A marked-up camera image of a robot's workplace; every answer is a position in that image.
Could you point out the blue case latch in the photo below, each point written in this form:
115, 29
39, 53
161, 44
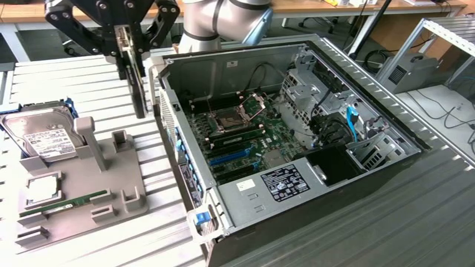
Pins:
201, 217

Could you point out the black plastic shroud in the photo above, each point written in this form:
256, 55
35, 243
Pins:
330, 167

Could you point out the aluminium frame shelf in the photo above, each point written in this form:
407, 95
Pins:
408, 44

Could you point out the open black PC case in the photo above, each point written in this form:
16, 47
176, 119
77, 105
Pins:
334, 222

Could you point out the green black graphics card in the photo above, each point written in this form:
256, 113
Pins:
139, 97

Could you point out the installed dark RAM stick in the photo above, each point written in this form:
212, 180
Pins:
237, 140

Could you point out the metal socket cover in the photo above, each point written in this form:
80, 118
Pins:
261, 109

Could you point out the silver chipset chip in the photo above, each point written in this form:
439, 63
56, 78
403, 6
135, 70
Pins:
275, 160

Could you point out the wooden desk white frame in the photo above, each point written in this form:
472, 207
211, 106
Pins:
19, 14
427, 7

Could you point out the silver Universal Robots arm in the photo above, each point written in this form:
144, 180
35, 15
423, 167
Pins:
207, 16

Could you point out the blue card clip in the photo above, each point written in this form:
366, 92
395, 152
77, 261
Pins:
179, 145
195, 177
200, 189
189, 167

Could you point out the long black expansion slot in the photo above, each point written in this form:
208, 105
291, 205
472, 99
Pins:
233, 169
239, 176

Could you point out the green motherboard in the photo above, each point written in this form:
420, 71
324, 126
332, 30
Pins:
285, 133

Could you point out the grey plastic parts rack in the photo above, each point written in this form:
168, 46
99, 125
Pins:
73, 189

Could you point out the grey metal control box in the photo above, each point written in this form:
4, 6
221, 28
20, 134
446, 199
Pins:
415, 75

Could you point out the black tripod pole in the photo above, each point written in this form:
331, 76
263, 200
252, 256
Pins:
374, 27

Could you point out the silver metal drive cage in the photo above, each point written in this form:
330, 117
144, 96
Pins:
300, 94

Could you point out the silver CPU chip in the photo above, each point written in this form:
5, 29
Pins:
43, 190

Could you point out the CPU socket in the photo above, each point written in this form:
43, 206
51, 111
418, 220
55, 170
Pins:
228, 121

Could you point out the blue expansion slot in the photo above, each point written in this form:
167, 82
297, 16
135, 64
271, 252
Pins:
228, 157

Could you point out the silver slotted disk bay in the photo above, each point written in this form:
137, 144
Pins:
387, 151

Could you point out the black office chair base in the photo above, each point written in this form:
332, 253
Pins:
323, 20
68, 50

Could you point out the brown wooden cabinet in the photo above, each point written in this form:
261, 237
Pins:
392, 30

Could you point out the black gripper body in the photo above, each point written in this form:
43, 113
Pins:
111, 11

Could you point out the silver labelled power supply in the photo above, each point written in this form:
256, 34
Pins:
240, 205

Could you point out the green RAM stick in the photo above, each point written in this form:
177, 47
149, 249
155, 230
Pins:
85, 198

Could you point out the white small box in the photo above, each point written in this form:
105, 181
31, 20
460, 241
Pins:
356, 2

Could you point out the silver hard disk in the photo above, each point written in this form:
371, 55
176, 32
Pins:
40, 133

